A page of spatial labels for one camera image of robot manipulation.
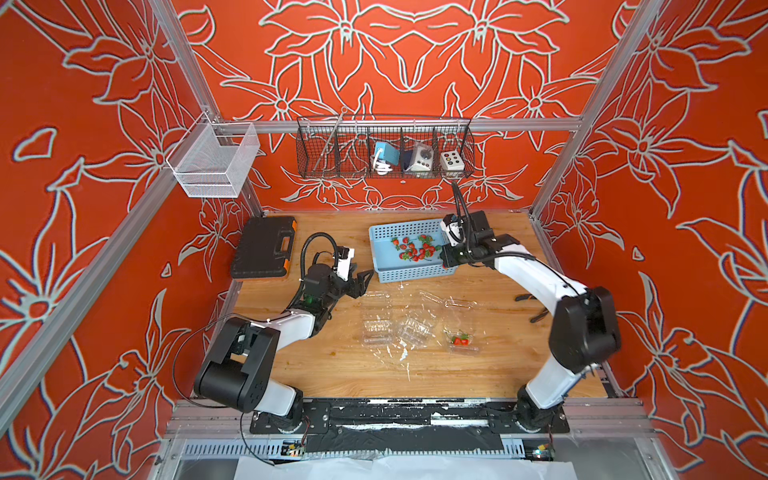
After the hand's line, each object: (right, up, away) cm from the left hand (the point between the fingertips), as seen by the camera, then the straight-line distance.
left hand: (365, 267), depth 88 cm
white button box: (+28, +33, +6) cm, 43 cm away
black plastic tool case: (-36, +6, +14) cm, 39 cm away
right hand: (+22, +4, +1) cm, 22 cm away
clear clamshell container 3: (+16, -19, +2) cm, 25 cm away
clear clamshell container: (+29, -12, +4) cm, 32 cm away
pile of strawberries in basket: (+15, +4, +19) cm, 24 cm away
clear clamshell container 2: (+4, -19, 0) cm, 19 cm away
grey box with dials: (+18, +34, +3) cm, 38 cm away
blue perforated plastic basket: (+7, 0, +14) cm, 16 cm away
